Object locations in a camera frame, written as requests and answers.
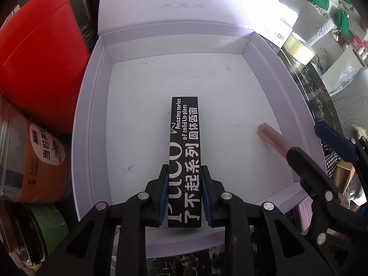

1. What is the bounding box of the black white checkered cloth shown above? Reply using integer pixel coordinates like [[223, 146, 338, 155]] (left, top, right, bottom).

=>
[[324, 152, 341, 176]]

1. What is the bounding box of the gold box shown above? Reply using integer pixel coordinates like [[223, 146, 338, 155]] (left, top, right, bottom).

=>
[[333, 161, 355, 194]]

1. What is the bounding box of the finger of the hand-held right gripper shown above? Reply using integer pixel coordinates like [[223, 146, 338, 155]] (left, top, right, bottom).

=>
[[314, 121, 368, 179], [286, 147, 368, 245]]

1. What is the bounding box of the green can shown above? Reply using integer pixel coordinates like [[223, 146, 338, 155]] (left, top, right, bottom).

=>
[[9, 203, 69, 266]]

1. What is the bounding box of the clear tape roll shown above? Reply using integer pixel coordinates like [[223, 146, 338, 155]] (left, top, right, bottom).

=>
[[283, 32, 316, 65]]

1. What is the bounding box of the orange label jar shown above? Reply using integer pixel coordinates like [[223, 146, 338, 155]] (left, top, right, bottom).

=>
[[0, 96, 72, 203]]

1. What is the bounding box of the pink lipstick tube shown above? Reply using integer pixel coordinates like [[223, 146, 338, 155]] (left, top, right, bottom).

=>
[[257, 123, 291, 161]]

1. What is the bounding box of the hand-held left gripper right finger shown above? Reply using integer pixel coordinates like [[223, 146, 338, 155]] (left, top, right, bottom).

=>
[[200, 164, 340, 276]]

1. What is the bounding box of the red rounded case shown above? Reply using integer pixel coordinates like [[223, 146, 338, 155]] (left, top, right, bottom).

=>
[[0, 0, 91, 134]]

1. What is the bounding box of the lavender gift box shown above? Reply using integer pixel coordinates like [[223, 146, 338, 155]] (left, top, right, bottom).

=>
[[71, 0, 328, 261]]

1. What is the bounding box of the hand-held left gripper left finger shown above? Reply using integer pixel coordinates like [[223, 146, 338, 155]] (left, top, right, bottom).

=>
[[37, 164, 171, 276]]

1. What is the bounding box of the black lip gloss box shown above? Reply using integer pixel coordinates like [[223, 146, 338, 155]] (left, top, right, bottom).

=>
[[167, 96, 203, 230]]

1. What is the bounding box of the grey leaf-patterned chair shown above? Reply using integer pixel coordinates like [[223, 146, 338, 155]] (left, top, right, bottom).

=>
[[328, 67, 368, 134]]

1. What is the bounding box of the white barcode carton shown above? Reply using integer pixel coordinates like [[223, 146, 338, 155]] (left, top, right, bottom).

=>
[[244, 0, 299, 48]]

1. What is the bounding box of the clear plastic bag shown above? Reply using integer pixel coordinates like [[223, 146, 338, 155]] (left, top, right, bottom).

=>
[[331, 63, 359, 93]]

